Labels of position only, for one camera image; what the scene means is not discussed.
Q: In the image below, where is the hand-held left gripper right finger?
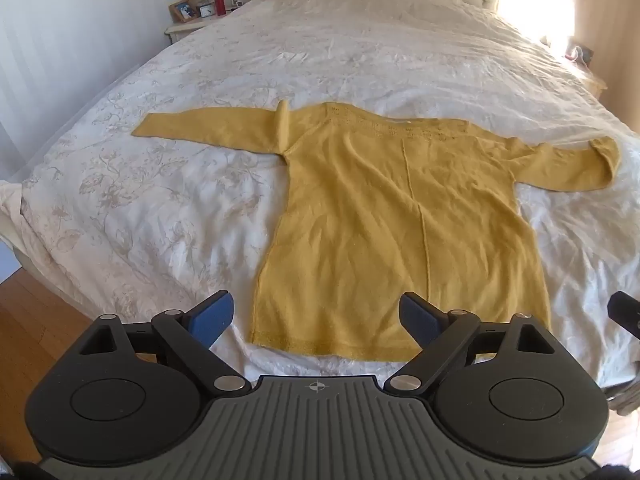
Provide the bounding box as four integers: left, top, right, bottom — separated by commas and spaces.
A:
383, 290, 555, 394

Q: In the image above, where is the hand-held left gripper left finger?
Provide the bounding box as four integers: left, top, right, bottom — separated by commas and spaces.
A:
80, 290, 254, 394

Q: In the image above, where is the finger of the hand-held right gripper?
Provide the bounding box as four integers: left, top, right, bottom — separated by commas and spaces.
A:
607, 290, 640, 342

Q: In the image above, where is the yellow knit sweater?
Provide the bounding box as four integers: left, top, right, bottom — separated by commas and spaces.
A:
131, 101, 621, 364

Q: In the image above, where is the small dark bedside object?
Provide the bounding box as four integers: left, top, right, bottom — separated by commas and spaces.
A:
565, 42, 597, 69

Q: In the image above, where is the white floral bedspread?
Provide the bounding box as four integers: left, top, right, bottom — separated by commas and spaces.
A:
0, 0, 640, 403

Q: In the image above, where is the white nightstand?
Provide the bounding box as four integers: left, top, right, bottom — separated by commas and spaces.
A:
165, 4, 247, 50

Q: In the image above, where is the wooden picture frame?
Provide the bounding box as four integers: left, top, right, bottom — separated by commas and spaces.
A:
168, 0, 197, 24

